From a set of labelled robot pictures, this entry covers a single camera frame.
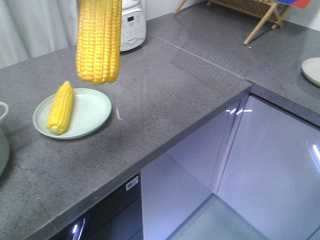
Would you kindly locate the yellow corn cob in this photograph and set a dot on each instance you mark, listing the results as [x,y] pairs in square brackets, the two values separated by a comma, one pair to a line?
[61,109]
[99,41]

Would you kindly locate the grey cabinet door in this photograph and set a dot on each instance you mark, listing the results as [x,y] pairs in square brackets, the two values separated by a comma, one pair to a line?
[177,182]

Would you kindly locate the light green round plate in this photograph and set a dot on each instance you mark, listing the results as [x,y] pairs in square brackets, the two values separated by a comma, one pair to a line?
[91,109]

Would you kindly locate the black disinfection cabinet drawers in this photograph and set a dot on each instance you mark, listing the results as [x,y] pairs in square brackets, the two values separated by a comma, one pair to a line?
[117,217]

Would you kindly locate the wooden dish rack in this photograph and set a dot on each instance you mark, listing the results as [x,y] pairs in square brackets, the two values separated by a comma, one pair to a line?
[234,22]

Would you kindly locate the sage green electric cooking pot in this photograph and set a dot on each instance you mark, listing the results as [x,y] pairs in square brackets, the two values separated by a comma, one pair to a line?
[4,144]

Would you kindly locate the white pleated curtain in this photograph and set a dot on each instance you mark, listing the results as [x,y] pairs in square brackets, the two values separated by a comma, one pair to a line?
[32,28]

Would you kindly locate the blue red kitchen scene sign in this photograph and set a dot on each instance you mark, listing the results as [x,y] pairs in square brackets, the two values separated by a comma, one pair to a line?
[302,4]

